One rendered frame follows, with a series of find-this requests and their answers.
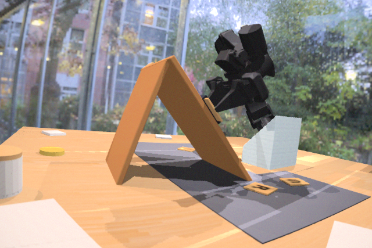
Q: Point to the yellow flat disc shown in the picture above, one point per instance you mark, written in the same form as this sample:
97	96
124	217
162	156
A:
52	151

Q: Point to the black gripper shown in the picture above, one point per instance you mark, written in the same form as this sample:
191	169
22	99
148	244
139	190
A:
238	90

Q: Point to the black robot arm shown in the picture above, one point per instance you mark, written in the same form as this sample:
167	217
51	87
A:
235	52

